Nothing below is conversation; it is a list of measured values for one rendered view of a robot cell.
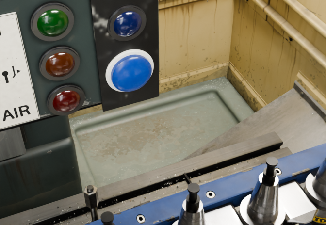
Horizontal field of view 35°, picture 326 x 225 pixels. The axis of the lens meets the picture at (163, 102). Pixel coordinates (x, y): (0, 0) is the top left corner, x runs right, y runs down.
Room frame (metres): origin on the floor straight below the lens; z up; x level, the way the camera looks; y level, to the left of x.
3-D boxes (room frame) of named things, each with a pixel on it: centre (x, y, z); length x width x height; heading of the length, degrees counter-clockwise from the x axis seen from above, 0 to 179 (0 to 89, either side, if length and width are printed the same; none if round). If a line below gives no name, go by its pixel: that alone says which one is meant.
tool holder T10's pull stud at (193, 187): (0.40, -0.04, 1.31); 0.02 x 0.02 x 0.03
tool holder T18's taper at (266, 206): (0.44, -0.14, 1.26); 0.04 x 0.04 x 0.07
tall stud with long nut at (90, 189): (0.65, 0.14, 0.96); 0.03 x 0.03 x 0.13
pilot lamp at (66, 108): (0.27, 0.07, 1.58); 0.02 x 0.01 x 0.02; 112
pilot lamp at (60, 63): (0.27, 0.07, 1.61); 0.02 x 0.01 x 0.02; 112
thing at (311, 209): (0.46, -0.19, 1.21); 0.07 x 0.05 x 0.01; 22
